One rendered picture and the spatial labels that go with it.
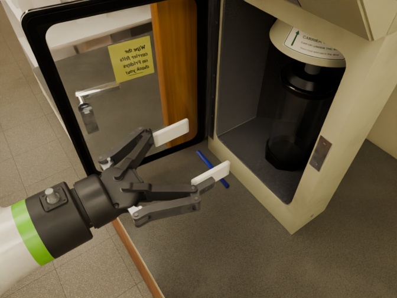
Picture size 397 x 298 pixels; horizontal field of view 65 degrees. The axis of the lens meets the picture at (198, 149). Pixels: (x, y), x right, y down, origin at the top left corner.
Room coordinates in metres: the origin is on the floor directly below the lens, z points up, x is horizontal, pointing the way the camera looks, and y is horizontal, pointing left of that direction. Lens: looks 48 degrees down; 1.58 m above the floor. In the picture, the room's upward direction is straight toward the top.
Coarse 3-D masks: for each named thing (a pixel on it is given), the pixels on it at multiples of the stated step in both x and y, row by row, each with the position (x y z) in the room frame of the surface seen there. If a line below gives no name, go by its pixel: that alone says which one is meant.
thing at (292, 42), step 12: (276, 24) 0.50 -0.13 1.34; (288, 24) 0.47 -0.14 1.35; (276, 36) 0.48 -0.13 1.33; (288, 36) 0.46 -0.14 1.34; (300, 36) 0.44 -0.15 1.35; (288, 48) 0.44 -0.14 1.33; (300, 48) 0.43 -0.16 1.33; (312, 48) 0.42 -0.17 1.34; (324, 48) 0.42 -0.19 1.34; (300, 60) 0.42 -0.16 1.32; (312, 60) 0.42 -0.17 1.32; (324, 60) 0.41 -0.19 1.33; (336, 60) 0.41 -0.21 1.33
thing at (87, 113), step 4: (84, 108) 0.44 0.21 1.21; (88, 108) 0.43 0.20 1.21; (80, 112) 0.42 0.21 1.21; (84, 112) 0.43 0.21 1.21; (88, 112) 0.43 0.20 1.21; (92, 112) 0.43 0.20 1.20; (84, 116) 0.42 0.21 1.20; (88, 116) 0.43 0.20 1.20; (92, 116) 0.43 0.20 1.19; (84, 120) 0.43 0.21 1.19; (88, 120) 0.43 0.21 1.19; (92, 120) 0.43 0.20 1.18; (84, 124) 0.42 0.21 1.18; (88, 124) 0.43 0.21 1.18; (92, 124) 0.43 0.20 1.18; (96, 124) 0.43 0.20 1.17; (88, 128) 0.43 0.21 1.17; (92, 128) 0.43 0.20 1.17; (96, 128) 0.43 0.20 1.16; (88, 132) 0.42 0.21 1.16; (92, 132) 0.43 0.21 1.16
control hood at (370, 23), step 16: (304, 0) 0.36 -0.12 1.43; (320, 0) 0.33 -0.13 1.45; (336, 0) 0.30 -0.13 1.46; (352, 0) 0.28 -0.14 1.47; (368, 0) 0.28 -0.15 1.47; (384, 0) 0.30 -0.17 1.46; (320, 16) 0.36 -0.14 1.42; (336, 16) 0.33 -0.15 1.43; (352, 16) 0.30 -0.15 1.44; (368, 16) 0.29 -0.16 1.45; (384, 16) 0.31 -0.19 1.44; (352, 32) 0.32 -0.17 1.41; (368, 32) 0.30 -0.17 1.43; (384, 32) 0.32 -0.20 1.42
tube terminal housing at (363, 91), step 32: (256, 0) 0.49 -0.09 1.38; (320, 32) 0.39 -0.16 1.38; (352, 64) 0.34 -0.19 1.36; (384, 64) 0.34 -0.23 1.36; (352, 96) 0.33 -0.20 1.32; (384, 96) 0.37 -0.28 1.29; (352, 128) 0.34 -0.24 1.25; (224, 160) 0.52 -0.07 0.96; (352, 160) 0.38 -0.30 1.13; (256, 192) 0.42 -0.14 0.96; (320, 192) 0.34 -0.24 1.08; (288, 224) 0.33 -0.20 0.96
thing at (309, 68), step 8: (296, 64) 0.51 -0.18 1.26; (304, 64) 0.51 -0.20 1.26; (312, 64) 0.48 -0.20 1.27; (288, 72) 0.49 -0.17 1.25; (296, 72) 0.48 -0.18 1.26; (304, 72) 0.48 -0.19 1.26; (312, 72) 0.48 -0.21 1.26; (320, 72) 0.48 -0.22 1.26; (328, 72) 0.48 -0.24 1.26; (288, 80) 0.48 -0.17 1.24; (296, 80) 0.47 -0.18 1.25; (304, 80) 0.46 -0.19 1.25; (312, 80) 0.46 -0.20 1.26; (320, 80) 0.46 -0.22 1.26; (328, 80) 0.46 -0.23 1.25; (304, 88) 0.45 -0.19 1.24; (312, 88) 0.45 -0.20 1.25; (320, 88) 0.45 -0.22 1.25; (328, 88) 0.45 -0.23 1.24
